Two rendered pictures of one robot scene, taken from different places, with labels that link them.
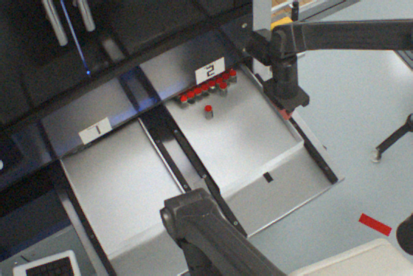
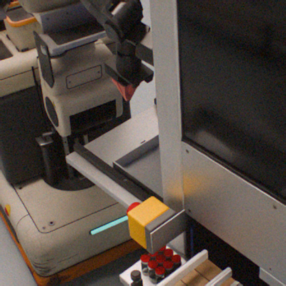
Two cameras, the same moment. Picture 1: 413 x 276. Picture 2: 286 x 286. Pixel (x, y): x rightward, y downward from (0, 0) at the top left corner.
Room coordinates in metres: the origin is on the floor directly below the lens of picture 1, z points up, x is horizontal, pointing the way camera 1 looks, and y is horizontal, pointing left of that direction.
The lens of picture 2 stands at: (1.89, -0.44, 1.97)
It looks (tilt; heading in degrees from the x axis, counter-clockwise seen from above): 40 degrees down; 167
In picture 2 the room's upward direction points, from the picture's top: 5 degrees counter-clockwise
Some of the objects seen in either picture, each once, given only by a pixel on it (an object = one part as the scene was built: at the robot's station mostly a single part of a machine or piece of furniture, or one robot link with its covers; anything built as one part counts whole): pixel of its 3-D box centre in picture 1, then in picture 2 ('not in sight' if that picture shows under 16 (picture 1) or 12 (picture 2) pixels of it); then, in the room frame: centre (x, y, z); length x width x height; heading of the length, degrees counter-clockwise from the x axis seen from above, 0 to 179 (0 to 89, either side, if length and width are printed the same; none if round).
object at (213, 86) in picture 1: (209, 89); not in sight; (0.87, -0.01, 0.90); 0.18 x 0.02 x 0.05; 115
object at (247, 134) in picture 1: (229, 119); (198, 173); (0.77, -0.05, 0.90); 0.34 x 0.26 x 0.04; 25
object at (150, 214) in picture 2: (281, 32); (152, 224); (0.99, -0.23, 1.00); 0.08 x 0.07 x 0.07; 25
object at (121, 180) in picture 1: (119, 178); not in sight; (0.63, 0.26, 0.90); 0.34 x 0.26 x 0.04; 25
